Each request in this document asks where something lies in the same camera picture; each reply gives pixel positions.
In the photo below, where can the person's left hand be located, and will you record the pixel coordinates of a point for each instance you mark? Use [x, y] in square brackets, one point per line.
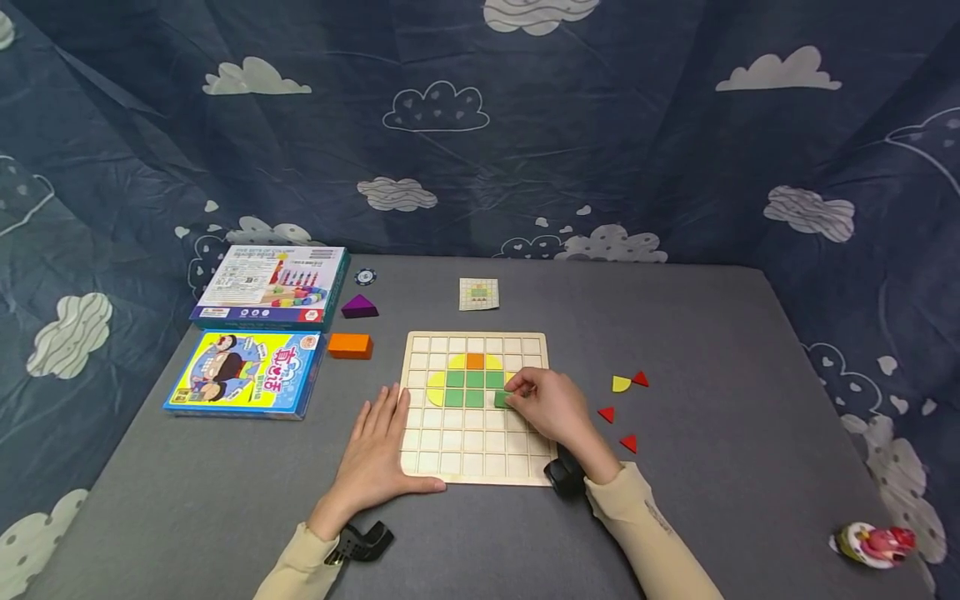
[375, 462]

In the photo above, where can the person's right hand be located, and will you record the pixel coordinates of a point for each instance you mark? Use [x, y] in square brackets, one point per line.
[555, 417]

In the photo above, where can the person's right fingers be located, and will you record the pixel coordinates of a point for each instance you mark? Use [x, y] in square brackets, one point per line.
[523, 379]

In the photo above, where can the person's left middle finger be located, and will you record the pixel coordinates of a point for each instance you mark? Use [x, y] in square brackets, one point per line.
[392, 410]

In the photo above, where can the person's left ring finger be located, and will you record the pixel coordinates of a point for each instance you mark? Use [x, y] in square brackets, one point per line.
[377, 421]

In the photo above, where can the person's left index finger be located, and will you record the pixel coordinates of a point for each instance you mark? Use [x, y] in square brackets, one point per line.
[406, 417]

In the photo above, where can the person's left thumb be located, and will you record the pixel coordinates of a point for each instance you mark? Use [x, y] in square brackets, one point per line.
[424, 485]

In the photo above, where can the person's left little finger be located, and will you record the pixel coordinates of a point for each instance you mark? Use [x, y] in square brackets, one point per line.
[363, 427]

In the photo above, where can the person's right thumb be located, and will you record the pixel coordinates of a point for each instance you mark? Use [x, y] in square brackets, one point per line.
[519, 402]

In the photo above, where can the green square tile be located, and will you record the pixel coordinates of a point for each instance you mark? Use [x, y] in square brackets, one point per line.
[475, 379]
[474, 397]
[493, 379]
[500, 400]
[455, 379]
[454, 397]

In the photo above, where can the wooden grid board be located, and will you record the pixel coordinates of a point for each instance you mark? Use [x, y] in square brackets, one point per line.
[480, 437]

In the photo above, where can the person's left forearm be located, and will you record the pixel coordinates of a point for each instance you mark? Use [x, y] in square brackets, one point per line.
[300, 567]

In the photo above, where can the person's right forearm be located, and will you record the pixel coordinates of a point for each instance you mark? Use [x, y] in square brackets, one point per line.
[645, 537]

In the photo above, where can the orange square tile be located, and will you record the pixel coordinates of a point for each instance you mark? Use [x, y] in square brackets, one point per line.
[475, 362]

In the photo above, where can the orange rectangular block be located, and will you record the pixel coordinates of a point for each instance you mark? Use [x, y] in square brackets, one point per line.
[349, 345]

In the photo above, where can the black wrist band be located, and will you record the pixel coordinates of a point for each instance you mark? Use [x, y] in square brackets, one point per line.
[364, 542]
[564, 473]

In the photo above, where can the red triangle tile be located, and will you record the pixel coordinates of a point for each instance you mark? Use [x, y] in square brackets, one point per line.
[640, 379]
[630, 443]
[607, 413]

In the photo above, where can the pattern card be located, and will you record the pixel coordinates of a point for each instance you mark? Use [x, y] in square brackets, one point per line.
[478, 294]

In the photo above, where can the purple triangular block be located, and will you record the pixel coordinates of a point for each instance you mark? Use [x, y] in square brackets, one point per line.
[359, 307]

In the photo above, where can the yellow and blue game box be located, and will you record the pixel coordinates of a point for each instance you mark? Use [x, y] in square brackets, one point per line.
[244, 372]

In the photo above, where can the blue round token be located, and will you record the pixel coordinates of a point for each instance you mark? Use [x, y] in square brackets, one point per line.
[365, 277]

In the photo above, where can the white and blue game box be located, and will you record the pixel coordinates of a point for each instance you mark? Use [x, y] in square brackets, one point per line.
[270, 285]

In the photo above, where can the small red and white toy figure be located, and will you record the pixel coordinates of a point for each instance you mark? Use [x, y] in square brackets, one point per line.
[874, 545]

